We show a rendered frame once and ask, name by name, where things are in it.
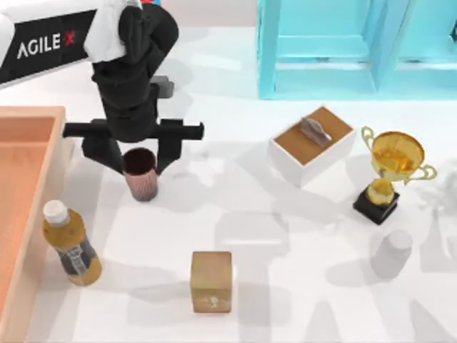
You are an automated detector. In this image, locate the pink ribbed cup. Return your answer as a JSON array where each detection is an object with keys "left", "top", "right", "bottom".
[{"left": 122, "top": 148, "right": 159, "bottom": 203}]

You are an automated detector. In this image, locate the salmon shallow box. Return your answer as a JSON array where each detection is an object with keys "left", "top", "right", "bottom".
[{"left": 0, "top": 106, "right": 67, "bottom": 343}]

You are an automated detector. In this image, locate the amber bottle with white cap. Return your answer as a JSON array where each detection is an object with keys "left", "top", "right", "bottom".
[{"left": 42, "top": 199, "right": 103, "bottom": 287}]

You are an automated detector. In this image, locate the brown bread block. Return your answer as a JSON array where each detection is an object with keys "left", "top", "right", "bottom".
[{"left": 189, "top": 250, "right": 234, "bottom": 315}]

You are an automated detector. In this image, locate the white box with brown top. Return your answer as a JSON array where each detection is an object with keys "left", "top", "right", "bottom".
[{"left": 268, "top": 104, "right": 357, "bottom": 189}]

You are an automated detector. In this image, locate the light blue rack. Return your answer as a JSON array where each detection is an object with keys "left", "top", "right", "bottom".
[{"left": 256, "top": 0, "right": 457, "bottom": 101}]

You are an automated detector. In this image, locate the gold trophy with black base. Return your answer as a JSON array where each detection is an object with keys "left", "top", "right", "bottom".
[{"left": 352, "top": 125, "right": 438, "bottom": 227}]

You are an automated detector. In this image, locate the grey handle on box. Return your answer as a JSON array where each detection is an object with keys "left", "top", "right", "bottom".
[{"left": 300, "top": 116, "right": 331, "bottom": 146}]

